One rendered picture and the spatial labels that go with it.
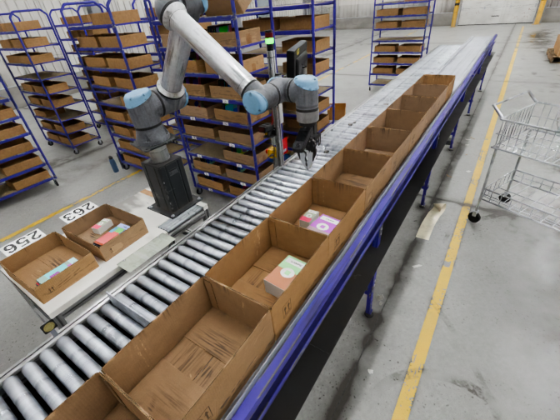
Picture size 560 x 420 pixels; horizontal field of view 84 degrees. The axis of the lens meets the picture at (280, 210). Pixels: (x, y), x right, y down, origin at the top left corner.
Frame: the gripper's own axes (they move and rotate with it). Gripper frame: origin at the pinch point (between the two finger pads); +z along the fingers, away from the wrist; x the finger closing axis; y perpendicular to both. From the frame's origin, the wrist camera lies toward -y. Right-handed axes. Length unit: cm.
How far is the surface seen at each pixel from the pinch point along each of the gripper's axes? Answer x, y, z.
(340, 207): -9.4, 17.7, 28.8
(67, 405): 16, -107, 19
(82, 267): 94, -65, 40
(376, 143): -6, 96, 25
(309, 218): -0.3, 0.0, 27.1
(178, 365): 8, -82, 33
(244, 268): 11, -40, 30
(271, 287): -5, -45, 28
